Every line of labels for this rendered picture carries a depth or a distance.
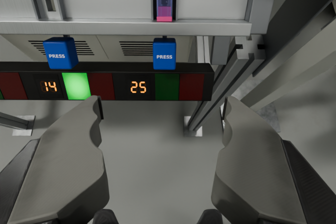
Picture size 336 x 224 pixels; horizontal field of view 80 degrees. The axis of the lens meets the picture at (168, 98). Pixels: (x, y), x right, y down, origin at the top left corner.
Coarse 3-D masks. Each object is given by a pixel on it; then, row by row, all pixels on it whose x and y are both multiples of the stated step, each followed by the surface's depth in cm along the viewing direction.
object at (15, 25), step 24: (0, 24) 18; (24, 24) 18; (48, 24) 18; (72, 24) 18; (96, 24) 18; (120, 24) 18; (144, 24) 18; (168, 24) 18; (192, 24) 18; (216, 24) 18; (240, 24) 18
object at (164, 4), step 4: (156, 0) 18; (160, 0) 18; (164, 0) 18; (168, 0) 18; (156, 4) 18; (160, 4) 18; (164, 4) 18; (168, 4) 18; (160, 8) 18; (164, 8) 18; (168, 8) 18; (160, 12) 18; (164, 12) 18; (168, 12) 18
